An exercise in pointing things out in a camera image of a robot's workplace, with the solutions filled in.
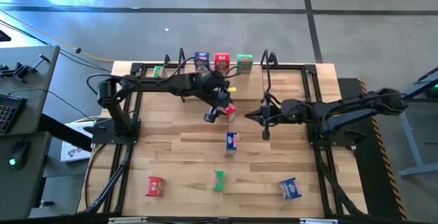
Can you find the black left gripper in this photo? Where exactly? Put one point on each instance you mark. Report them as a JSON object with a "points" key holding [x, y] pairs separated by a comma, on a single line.
{"points": [[215, 90]]}

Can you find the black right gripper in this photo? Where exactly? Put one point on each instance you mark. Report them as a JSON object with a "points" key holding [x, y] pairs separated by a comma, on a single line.
{"points": [[282, 113]]}

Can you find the red Froot Loops cereal box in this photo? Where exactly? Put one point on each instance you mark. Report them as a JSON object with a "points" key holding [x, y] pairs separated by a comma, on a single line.
{"points": [[231, 112], [154, 186], [221, 61]]}

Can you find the green Apple Jacks cereal box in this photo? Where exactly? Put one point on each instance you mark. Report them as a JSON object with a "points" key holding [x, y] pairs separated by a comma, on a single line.
{"points": [[244, 63], [157, 71], [218, 180]]}

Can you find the blue Frosted Flakes cereal box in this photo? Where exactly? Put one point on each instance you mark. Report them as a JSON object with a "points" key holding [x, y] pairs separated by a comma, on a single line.
{"points": [[201, 59], [231, 142], [290, 188]]}

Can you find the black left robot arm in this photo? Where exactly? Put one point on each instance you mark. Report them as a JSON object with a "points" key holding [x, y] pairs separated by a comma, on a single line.
{"points": [[154, 83]]}

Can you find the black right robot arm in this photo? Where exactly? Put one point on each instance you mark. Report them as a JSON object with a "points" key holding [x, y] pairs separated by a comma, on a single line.
{"points": [[359, 109]]}

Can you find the wooden shelf black metal legs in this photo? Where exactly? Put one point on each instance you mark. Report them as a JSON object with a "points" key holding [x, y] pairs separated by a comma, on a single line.
{"points": [[251, 87]]}

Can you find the small yellow tag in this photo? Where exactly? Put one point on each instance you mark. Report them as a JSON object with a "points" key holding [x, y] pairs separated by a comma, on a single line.
{"points": [[232, 89]]}

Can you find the black arched clamp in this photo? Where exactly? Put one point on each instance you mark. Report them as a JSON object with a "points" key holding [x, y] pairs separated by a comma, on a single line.
{"points": [[274, 59], [166, 60]]}

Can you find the black mat yellow hazard edge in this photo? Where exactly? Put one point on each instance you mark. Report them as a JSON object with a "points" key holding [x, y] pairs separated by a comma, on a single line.
{"points": [[366, 183]]}

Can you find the white printed cardboard box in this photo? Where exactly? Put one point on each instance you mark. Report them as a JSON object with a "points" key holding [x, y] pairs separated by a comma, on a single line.
{"points": [[73, 153]]}

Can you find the black device green light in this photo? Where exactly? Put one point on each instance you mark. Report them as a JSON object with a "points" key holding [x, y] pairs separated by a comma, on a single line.
{"points": [[434, 92]]}

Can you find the black desk clamp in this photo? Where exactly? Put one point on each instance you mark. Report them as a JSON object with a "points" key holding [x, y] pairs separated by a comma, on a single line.
{"points": [[20, 71]]}

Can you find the black mouse green light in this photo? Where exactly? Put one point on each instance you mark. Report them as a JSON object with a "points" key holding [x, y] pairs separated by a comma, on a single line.
{"points": [[20, 152]]}

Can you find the dark grey low desk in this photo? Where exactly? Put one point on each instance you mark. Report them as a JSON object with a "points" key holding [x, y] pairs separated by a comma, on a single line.
{"points": [[31, 189]]}

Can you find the black keyboard green backlight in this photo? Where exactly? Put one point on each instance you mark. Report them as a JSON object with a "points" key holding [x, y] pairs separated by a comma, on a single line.
{"points": [[10, 114]]}

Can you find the black flat device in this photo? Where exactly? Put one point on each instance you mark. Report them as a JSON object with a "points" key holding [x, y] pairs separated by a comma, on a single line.
{"points": [[4, 36]]}

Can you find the black aluminium table frame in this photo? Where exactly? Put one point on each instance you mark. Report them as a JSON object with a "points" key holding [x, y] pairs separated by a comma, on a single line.
{"points": [[310, 69]]}

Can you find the silver frame bracket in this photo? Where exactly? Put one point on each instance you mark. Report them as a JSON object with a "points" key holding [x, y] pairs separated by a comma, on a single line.
{"points": [[126, 220], [318, 221]]}

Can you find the blue-grey metal table frame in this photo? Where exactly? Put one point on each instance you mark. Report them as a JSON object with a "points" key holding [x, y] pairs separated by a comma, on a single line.
{"points": [[421, 171]]}

